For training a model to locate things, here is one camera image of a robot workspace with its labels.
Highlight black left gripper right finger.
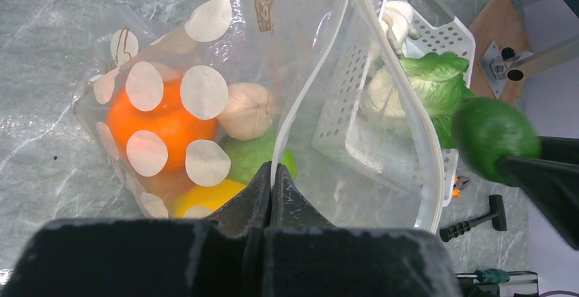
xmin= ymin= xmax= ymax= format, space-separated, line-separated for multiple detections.
xmin=270 ymin=164 xmax=334 ymax=228

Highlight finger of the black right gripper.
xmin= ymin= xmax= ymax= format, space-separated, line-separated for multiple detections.
xmin=497 ymin=137 xmax=578 ymax=250

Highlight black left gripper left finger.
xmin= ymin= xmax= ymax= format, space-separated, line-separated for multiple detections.
xmin=206 ymin=162 xmax=271 ymax=229

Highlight yellow lemon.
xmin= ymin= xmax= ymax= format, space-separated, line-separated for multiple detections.
xmin=170 ymin=179 xmax=246 ymax=218

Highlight light green round fruit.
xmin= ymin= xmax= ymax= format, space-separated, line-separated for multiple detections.
xmin=219 ymin=132 xmax=276 ymax=185

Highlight dark green avocado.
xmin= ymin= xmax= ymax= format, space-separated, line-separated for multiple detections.
xmin=451 ymin=97 xmax=541 ymax=186

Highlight small garlic bulb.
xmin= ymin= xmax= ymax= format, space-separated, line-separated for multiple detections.
xmin=217 ymin=83 xmax=277 ymax=141

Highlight orange tangerine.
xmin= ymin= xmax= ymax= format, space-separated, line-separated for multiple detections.
xmin=106 ymin=79 xmax=218 ymax=177

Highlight polka dot zip top bag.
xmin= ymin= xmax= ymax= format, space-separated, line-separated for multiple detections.
xmin=72 ymin=0 xmax=444 ymax=232

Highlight peach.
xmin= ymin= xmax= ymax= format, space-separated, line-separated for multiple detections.
xmin=141 ymin=171 xmax=195 ymax=206

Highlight black hammer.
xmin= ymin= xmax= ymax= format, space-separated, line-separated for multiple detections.
xmin=438 ymin=195 xmax=507 ymax=242

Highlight white perforated plastic basket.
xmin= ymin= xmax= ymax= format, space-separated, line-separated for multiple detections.
xmin=313 ymin=0 xmax=476 ymax=206

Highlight green white cabbage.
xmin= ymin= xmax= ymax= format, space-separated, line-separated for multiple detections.
xmin=360 ymin=52 xmax=474 ymax=149

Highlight white garlic cluster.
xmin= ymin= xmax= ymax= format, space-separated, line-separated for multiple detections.
xmin=381 ymin=0 xmax=421 ymax=58

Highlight orange handled pliers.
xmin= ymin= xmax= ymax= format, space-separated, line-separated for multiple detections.
xmin=452 ymin=175 xmax=471 ymax=198

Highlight green handled screwdriver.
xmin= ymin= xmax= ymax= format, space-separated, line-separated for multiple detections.
xmin=456 ymin=268 xmax=511 ymax=284

